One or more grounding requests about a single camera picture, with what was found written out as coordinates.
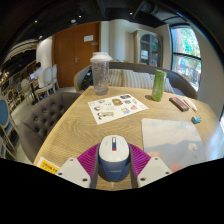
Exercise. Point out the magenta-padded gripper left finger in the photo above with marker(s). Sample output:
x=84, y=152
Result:
x=73, y=171

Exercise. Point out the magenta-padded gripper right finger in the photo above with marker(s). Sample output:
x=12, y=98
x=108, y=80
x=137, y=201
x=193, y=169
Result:
x=153, y=170

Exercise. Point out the white and blue computer mouse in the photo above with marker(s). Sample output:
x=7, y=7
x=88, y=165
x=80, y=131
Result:
x=114, y=160

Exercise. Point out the yellow and white code card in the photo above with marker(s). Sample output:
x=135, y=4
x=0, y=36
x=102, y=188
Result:
x=48, y=165

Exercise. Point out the grey tufted armchair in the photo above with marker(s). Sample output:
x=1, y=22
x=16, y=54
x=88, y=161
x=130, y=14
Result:
x=43, y=118

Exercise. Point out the black and red flat box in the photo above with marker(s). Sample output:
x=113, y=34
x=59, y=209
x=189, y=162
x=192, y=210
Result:
x=178, y=104

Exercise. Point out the white sticker sheet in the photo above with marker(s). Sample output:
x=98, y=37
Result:
x=115, y=108

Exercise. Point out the white tube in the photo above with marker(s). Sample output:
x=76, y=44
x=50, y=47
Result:
x=190, y=104

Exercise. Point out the green drink can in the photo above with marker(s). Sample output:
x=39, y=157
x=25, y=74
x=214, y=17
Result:
x=159, y=86

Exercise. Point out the blue-backed chairs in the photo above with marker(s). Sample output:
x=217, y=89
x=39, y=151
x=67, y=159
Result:
x=4, y=116

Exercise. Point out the black backpack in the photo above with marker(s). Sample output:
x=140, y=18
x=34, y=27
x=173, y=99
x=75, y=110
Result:
x=87, y=80

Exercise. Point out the grey curved sofa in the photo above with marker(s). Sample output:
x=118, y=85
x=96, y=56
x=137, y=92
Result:
x=180, y=81

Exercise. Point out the striped cushions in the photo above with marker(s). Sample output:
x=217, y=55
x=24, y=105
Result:
x=133, y=79

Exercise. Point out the white dining chairs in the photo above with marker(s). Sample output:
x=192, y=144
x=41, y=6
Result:
x=48, y=78

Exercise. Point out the clear shaker bottle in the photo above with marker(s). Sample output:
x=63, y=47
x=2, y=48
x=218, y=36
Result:
x=100, y=75

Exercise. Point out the person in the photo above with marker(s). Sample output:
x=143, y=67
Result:
x=39, y=73

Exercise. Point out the brown wooden door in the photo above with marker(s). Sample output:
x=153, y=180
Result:
x=66, y=53

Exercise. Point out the black-framed window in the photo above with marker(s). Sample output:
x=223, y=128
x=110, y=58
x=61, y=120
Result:
x=186, y=56

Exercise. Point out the glass-door cabinet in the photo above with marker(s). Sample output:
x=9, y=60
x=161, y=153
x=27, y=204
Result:
x=148, y=48

